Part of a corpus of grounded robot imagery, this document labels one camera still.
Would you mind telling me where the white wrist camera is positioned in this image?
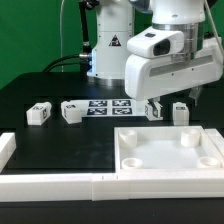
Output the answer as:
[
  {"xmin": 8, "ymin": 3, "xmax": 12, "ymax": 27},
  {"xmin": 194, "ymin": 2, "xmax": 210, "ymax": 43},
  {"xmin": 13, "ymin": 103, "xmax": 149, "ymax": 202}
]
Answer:
[{"xmin": 127, "ymin": 27, "xmax": 184, "ymax": 59}]

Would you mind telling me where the white U-shaped obstacle fence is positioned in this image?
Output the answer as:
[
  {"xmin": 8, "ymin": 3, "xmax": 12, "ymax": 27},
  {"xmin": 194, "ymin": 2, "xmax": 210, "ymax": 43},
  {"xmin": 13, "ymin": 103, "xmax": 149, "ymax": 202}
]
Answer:
[{"xmin": 0, "ymin": 128, "xmax": 224, "ymax": 202}]

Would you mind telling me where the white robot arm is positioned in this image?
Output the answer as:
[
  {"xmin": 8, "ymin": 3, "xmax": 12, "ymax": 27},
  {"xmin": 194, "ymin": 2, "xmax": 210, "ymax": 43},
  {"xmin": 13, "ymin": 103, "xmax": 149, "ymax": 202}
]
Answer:
[{"xmin": 80, "ymin": 0, "xmax": 224, "ymax": 105}]

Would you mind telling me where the white sheet with fiducial markers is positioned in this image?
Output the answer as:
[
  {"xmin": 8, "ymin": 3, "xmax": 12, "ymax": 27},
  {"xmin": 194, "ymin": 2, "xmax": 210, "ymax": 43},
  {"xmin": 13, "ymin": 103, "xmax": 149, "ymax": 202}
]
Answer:
[{"xmin": 71, "ymin": 99, "xmax": 145, "ymax": 117}]

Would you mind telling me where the black cable bundle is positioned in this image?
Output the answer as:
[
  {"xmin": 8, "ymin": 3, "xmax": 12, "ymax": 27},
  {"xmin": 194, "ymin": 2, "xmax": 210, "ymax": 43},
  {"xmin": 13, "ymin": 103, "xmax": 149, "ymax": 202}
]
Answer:
[{"xmin": 41, "ymin": 53, "xmax": 93, "ymax": 73}]

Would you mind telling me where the white square table top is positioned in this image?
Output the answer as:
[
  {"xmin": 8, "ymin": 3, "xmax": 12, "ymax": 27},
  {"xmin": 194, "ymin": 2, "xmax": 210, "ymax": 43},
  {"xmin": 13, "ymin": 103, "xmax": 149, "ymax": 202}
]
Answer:
[{"xmin": 114, "ymin": 126, "xmax": 224, "ymax": 172}]

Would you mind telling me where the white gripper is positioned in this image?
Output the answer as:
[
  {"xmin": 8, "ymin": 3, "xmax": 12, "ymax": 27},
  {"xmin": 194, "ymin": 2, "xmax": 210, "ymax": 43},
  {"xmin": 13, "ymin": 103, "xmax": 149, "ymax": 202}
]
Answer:
[{"xmin": 124, "ymin": 49, "xmax": 224, "ymax": 111}]

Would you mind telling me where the white thin cable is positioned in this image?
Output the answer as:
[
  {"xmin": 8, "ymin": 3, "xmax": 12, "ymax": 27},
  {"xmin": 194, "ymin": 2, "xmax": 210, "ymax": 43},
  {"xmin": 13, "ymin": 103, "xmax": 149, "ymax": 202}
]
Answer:
[{"xmin": 59, "ymin": 0, "xmax": 66, "ymax": 73}]

